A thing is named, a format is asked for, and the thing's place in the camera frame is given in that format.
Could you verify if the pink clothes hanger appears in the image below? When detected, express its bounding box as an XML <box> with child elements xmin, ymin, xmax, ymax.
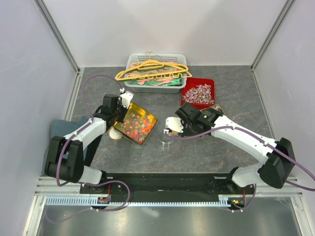
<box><xmin>123</xmin><ymin>67</ymin><xmax>192</xmax><ymax>80</ymax></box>

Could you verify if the yellow clothes hanger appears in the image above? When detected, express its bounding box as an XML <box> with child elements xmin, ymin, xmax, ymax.
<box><xmin>115</xmin><ymin>59</ymin><xmax>189</xmax><ymax>81</ymax></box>

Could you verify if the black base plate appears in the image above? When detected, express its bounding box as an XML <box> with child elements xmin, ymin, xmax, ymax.
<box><xmin>80</xmin><ymin>173</ymin><xmax>254</xmax><ymax>201</ymax></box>

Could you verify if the green cloth in basket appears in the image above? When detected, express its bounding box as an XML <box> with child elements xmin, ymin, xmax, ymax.
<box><xmin>131</xmin><ymin>77</ymin><xmax>182</xmax><ymax>87</ymax></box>

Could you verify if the grey cable duct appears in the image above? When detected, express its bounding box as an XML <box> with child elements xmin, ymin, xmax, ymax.
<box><xmin>45</xmin><ymin>196</ymin><xmax>232</xmax><ymax>207</ymax></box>

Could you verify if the clear glass bowl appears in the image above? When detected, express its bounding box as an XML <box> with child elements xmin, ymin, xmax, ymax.
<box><xmin>158</xmin><ymin>129</ymin><xmax>174</xmax><ymax>151</ymax></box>

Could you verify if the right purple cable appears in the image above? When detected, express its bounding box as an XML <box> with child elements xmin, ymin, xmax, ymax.
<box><xmin>164</xmin><ymin>126</ymin><xmax>315</xmax><ymax>213</ymax></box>

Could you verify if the red candy tray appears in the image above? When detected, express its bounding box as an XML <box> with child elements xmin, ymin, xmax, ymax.
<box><xmin>181</xmin><ymin>77</ymin><xmax>215</xmax><ymax>110</ymax></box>

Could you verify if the purple cable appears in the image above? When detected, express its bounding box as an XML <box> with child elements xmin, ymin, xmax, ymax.
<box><xmin>164</xmin><ymin>126</ymin><xmax>315</xmax><ymax>213</ymax></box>
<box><xmin>44</xmin><ymin>75</ymin><xmax>131</xmax><ymax>224</ymax></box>

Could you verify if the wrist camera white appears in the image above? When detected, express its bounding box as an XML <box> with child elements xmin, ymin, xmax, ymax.
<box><xmin>119</xmin><ymin>88</ymin><xmax>134</xmax><ymax>109</ymax></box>
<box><xmin>165</xmin><ymin>117</ymin><xmax>184</xmax><ymax>133</ymax></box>

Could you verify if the white round lid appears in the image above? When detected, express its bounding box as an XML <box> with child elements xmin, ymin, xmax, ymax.
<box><xmin>108</xmin><ymin>129</ymin><xmax>122</xmax><ymax>140</ymax></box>

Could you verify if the gold lollipop tin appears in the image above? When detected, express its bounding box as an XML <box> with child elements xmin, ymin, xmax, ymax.
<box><xmin>203</xmin><ymin>104</ymin><xmax>225</xmax><ymax>116</ymax></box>

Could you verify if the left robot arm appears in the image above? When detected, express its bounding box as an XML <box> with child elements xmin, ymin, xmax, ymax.
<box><xmin>44</xmin><ymin>91</ymin><xmax>134</xmax><ymax>193</ymax></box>

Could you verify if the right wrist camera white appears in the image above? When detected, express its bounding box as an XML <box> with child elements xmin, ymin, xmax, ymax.
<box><xmin>165</xmin><ymin>117</ymin><xmax>184</xmax><ymax>133</ymax></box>

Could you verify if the grey plastic basket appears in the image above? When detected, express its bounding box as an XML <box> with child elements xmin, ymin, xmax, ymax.
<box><xmin>124</xmin><ymin>52</ymin><xmax>187</xmax><ymax>93</ymax></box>

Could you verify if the blue folded cloth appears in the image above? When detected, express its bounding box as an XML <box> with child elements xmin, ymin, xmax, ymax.
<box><xmin>41</xmin><ymin>116</ymin><xmax>88</xmax><ymax>175</ymax></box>

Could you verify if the gold gummy candy tin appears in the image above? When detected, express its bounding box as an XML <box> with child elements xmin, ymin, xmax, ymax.
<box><xmin>113</xmin><ymin>103</ymin><xmax>158</xmax><ymax>145</ymax></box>

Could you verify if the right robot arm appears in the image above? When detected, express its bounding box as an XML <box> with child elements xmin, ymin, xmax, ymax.
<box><xmin>165</xmin><ymin>103</ymin><xmax>295</xmax><ymax>194</ymax></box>

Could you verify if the clear plastic scoop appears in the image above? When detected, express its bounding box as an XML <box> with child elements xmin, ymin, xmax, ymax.
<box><xmin>163</xmin><ymin>128</ymin><xmax>180</xmax><ymax>137</ymax></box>

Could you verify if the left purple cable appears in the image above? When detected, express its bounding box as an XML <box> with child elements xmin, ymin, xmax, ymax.
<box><xmin>44</xmin><ymin>75</ymin><xmax>131</xmax><ymax>224</ymax></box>

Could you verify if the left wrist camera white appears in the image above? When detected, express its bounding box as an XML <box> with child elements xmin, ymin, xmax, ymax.
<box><xmin>119</xmin><ymin>88</ymin><xmax>134</xmax><ymax>109</ymax></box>

